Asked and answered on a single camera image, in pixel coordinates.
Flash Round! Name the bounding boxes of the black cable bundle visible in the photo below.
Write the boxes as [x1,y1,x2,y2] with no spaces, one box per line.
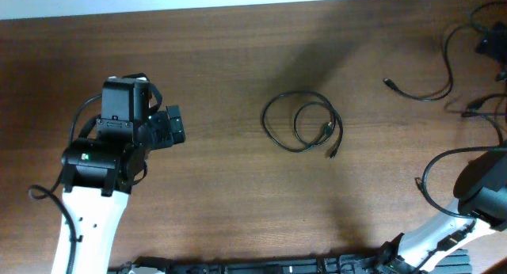
[260,89,344,159]

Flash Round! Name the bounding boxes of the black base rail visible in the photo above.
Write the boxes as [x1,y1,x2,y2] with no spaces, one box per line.
[109,248,472,274]

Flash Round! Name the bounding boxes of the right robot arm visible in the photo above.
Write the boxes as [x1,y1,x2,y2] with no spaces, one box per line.
[374,146,506,273]

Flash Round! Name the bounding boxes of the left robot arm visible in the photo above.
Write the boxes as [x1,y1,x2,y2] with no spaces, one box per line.
[51,74,185,273]

